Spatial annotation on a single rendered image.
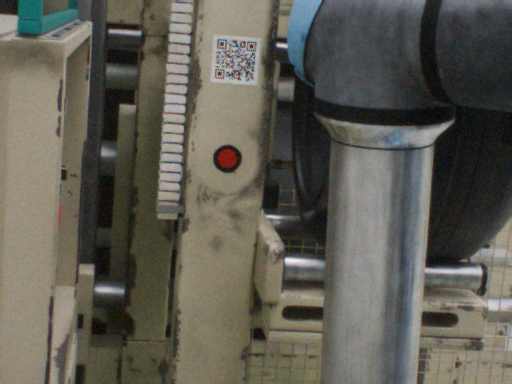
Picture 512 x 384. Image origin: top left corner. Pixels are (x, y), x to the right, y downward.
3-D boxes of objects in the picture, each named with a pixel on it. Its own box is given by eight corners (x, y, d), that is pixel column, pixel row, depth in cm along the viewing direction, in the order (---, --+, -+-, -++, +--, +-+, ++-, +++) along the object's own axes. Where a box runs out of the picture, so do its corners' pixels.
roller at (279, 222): (251, 236, 186) (255, 238, 182) (253, 213, 186) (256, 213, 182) (427, 246, 191) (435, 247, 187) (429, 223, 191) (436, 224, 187)
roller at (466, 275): (273, 284, 157) (278, 271, 154) (272, 260, 160) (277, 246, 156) (480, 294, 162) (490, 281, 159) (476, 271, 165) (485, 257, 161)
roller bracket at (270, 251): (262, 305, 152) (268, 244, 150) (236, 242, 190) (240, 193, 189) (283, 306, 152) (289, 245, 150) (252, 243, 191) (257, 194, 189)
